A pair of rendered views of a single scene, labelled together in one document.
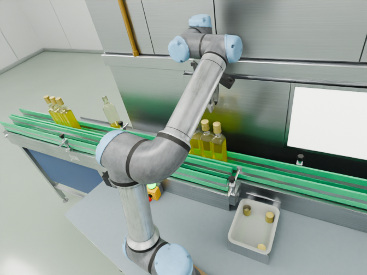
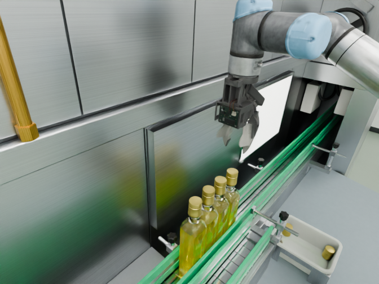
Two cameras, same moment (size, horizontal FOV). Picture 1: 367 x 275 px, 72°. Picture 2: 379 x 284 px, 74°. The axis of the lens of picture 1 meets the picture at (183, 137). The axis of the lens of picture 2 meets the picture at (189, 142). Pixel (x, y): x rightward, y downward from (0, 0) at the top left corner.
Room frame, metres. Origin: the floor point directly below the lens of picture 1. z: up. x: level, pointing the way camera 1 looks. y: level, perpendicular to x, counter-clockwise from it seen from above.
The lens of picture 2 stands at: (0.94, 0.46, 1.60)
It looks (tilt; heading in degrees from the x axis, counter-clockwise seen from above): 30 degrees down; 276
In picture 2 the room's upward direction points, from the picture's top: 3 degrees clockwise
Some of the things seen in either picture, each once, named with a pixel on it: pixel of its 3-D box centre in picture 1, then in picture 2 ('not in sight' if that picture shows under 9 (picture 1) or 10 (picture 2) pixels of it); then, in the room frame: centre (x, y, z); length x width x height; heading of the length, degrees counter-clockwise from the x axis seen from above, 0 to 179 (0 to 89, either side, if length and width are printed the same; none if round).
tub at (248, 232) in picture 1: (254, 228); (303, 247); (0.55, -0.22, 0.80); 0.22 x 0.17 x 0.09; 146
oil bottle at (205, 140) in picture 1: (208, 149); (215, 222); (0.90, -0.11, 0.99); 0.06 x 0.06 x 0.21; 56
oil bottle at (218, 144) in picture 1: (219, 151); (225, 213); (0.87, -0.15, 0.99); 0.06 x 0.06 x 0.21; 56
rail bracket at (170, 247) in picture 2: not in sight; (167, 246); (1.04, -0.03, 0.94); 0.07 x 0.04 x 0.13; 146
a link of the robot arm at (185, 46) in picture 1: (189, 46); (298, 34); (0.79, -0.08, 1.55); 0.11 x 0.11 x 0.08; 48
